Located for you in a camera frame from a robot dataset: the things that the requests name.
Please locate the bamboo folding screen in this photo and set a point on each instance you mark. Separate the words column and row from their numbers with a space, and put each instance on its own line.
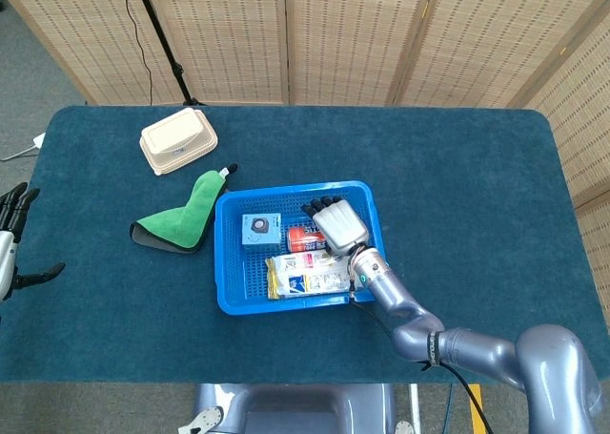
column 229, row 33

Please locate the white narrow floor strip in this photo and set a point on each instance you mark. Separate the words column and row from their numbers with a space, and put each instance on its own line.
column 415, row 405

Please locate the yellow floor tape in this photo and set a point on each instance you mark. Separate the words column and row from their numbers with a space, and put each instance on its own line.
column 474, row 393

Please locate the dark teal table carpet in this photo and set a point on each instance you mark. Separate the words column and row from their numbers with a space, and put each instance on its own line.
column 119, row 310

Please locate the beige plastic lunch box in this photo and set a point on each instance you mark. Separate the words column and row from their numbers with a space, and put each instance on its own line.
column 176, row 138

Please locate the orange drink can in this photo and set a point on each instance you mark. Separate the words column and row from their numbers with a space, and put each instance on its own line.
column 302, row 240

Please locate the green microfiber cloth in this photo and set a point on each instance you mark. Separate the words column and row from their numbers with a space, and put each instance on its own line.
column 181, row 221

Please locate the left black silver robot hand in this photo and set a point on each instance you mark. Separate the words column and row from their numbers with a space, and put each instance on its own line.
column 7, row 253

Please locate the light blue cardboard box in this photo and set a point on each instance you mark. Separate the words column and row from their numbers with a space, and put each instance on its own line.
column 259, row 233

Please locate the blue perforated plastic basket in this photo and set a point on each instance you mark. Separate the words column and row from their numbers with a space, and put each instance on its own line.
column 233, row 262

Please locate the white wet wipes packet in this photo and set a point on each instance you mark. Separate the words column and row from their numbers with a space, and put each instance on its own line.
column 310, row 281

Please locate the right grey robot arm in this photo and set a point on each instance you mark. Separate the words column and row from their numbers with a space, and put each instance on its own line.
column 476, row 348

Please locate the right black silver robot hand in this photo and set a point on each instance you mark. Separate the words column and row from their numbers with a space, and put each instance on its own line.
column 340, row 226

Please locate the black tripod stand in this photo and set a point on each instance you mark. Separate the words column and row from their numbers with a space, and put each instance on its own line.
column 164, row 47

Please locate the grey robot torso base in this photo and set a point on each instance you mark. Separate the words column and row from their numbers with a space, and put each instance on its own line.
column 295, row 410

